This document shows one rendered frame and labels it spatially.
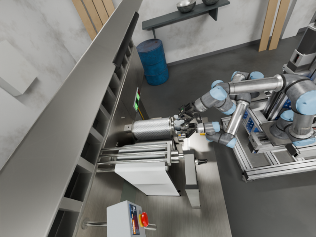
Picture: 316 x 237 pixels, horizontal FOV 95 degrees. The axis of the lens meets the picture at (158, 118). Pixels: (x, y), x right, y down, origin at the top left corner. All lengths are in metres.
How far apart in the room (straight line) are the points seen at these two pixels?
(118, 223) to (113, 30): 0.34
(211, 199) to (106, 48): 1.10
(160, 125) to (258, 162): 1.43
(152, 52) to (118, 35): 2.78
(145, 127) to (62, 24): 3.20
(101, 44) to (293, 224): 2.22
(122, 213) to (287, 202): 2.04
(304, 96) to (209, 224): 0.87
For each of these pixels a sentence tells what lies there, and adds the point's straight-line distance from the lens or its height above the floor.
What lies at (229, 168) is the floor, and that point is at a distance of 2.20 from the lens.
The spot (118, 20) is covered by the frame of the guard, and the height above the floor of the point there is 1.99.
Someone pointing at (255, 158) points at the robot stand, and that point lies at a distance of 2.10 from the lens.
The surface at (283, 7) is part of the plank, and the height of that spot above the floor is 0.74.
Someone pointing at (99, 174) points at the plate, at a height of 1.41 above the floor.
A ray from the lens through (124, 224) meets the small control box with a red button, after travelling 0.37.
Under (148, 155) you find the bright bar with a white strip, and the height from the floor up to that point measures 1.44.
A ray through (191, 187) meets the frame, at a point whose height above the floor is 1.44.
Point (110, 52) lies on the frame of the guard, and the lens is 0.17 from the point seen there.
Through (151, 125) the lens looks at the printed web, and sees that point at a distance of 0.95.
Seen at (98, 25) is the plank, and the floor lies 1.31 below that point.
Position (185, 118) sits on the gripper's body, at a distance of 0.86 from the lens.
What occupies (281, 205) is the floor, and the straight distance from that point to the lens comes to 2.23.
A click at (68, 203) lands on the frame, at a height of 1.53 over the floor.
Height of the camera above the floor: 2.04
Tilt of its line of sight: 49 degrees down
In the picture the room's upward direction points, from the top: 21 degrees counter-clockwise
